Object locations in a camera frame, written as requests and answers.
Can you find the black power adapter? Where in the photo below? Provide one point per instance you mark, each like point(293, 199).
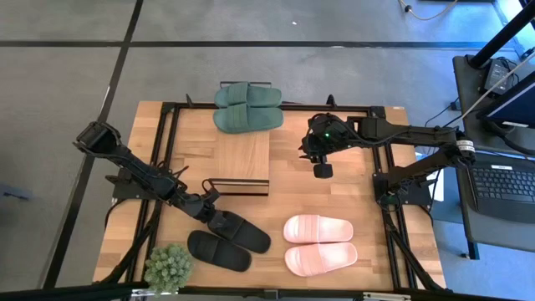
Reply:
point(497, 75)

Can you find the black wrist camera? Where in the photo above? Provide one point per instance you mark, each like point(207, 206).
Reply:
point(213, 195)
point(322, 170)

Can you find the black slide sandal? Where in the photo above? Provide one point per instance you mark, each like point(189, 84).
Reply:
point(251, 240)
point(219, 251)

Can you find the green artificial plant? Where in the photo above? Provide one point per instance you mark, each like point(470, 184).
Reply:
point(169, 267)

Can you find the dark computer monitor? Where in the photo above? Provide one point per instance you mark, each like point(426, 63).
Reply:
point(514, 106)

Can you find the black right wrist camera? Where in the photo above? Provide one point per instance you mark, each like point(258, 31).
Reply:
point(322, 170)

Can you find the wooden shelf with black frame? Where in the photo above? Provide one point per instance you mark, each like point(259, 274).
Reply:
point(242, 156)

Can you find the pink slide sandal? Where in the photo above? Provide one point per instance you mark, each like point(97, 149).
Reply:
point(317, 229)
point(319, 259)

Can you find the blue floor object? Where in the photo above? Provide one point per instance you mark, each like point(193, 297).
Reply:
point(14, 193)

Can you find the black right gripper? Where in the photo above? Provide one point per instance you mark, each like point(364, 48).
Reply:
point(324, 136)

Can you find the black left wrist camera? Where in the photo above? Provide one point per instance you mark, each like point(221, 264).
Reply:
point(213, 195)

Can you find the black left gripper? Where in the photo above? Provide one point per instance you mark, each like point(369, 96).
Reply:
point(198, 207)

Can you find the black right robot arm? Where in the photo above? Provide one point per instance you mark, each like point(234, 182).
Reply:
point(409, 134)

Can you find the black aluminium table frame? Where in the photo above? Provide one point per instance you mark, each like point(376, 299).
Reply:
point(292, 107)

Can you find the black laptop keyboard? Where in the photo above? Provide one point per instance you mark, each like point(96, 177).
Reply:
point(501, 188)

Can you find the green slide sandal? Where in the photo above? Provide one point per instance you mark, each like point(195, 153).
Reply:
point(251, 119)
point(251, 95)

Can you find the dark grey desk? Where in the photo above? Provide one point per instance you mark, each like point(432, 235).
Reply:
point(462, 96)
point(493, 234)

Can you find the white paper sheet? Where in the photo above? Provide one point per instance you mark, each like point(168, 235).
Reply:
point(438, 186)

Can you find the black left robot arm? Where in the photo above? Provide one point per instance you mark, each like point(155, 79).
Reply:
point(138, 171)

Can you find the black rig crossbar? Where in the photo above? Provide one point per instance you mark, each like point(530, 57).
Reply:
point(62, 292)

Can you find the black slanted pole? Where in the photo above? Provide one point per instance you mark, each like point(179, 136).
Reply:
point(501, 37)

